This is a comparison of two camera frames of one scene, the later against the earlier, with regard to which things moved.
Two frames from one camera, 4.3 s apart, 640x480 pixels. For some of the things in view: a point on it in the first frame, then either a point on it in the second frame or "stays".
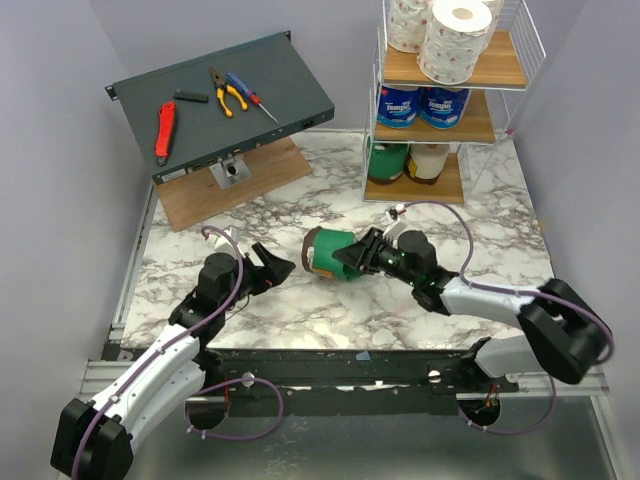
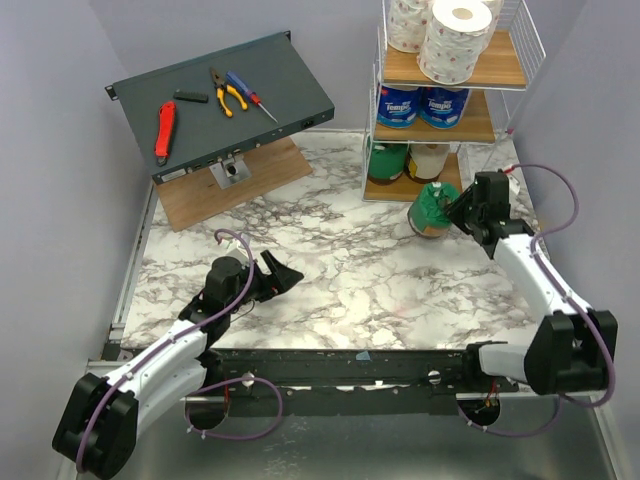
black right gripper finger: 362,255 → 459,208
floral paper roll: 495,7 stays
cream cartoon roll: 425,162 stays
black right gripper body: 373,253 → 470,211
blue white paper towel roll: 442,108 stays
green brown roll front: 386,162 stays
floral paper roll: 453,40 stays
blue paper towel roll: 397,105 stays
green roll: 318,247 → 427,215
